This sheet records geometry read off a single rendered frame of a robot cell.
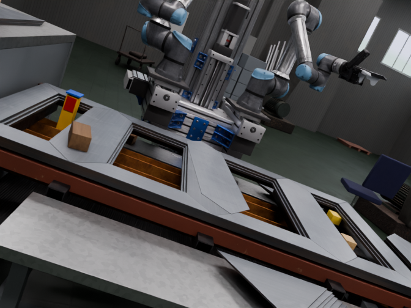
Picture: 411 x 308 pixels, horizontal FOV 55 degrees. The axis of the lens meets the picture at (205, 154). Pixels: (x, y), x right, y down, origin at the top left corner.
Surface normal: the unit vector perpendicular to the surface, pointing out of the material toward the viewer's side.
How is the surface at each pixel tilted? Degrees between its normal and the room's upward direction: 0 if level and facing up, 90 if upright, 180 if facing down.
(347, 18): 90
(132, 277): 0
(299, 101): 90
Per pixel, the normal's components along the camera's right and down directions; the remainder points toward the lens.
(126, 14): 0.20, 0.36
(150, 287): 0.39, -0.88
